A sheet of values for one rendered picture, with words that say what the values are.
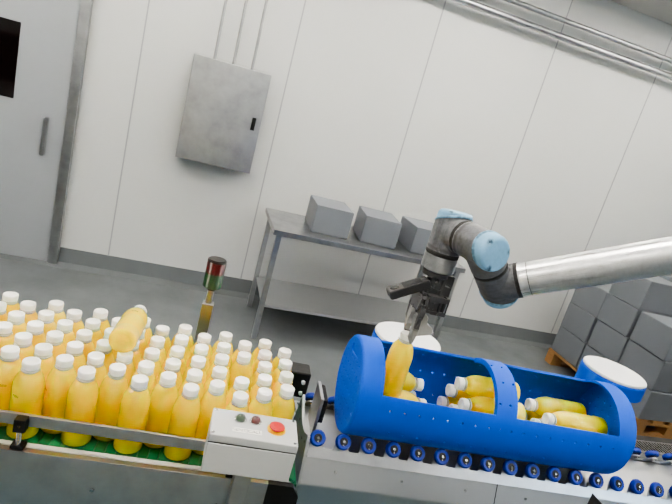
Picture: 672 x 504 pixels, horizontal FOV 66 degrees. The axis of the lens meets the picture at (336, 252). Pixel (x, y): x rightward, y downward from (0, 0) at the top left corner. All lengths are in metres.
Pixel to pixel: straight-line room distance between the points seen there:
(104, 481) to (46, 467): 0.14
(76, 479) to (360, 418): 0.71
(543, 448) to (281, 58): 3.67
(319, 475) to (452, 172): 3.89
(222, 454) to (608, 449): 1.13
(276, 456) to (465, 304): 4.48
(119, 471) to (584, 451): 1.28
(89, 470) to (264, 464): 0.44
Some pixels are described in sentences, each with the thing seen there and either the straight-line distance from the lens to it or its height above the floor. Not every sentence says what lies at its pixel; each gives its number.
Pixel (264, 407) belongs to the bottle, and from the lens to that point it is 1.41.
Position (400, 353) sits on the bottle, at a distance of 1.46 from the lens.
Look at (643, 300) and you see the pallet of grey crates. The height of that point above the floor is 1.01.
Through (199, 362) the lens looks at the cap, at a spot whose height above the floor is 1.10.
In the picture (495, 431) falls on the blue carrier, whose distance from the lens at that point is 1.62.
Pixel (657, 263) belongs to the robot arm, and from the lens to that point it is 1.35.
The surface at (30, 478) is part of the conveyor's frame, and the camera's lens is 1.53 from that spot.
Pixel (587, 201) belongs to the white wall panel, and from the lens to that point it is 5.93.
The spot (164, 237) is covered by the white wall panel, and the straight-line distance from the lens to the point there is 4.78.
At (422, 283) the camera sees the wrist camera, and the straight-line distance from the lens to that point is 1.40.
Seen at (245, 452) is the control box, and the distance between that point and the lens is 1.25.
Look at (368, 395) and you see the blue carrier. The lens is 1.44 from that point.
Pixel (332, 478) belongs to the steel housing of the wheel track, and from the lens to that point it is 1.59.
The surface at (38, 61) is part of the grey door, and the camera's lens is 4.70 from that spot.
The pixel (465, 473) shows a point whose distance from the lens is 1.71.
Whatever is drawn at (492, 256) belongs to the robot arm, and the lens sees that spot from 1.28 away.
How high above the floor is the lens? 1.82
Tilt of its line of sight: 15 degrees down
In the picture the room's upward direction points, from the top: 16 degrees clockwise
